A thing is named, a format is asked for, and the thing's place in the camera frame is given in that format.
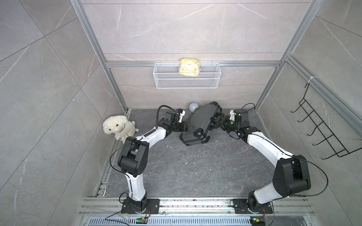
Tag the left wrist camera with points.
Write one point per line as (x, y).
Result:
(179, 115)

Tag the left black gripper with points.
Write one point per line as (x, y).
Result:
(184, 125)

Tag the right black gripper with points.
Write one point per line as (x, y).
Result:
(222, 122)

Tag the white plush dog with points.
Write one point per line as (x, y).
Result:
(120, 126)

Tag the aluminium mounting rail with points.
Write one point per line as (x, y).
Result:
(196, 206)

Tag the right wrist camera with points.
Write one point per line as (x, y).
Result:
(232, 115)

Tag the white wire mesh basket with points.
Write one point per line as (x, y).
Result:
(169, 76)

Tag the yellow packet in basket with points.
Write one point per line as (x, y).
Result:
(189, 67)

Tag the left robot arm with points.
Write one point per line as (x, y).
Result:
(134, 154)

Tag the grey poker set case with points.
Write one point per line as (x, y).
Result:
(199, 125)

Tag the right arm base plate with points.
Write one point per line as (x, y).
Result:
(244, 206)

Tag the black wire hook rack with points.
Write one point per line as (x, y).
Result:
(319, 125)

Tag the small grey globe ball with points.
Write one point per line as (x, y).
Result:
(193, 107)

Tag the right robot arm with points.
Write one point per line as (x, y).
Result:
(291, 175)

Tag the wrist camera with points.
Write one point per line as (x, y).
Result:
(179, 115)
(232, 115)

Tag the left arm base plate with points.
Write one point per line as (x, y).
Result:
(131, 206)

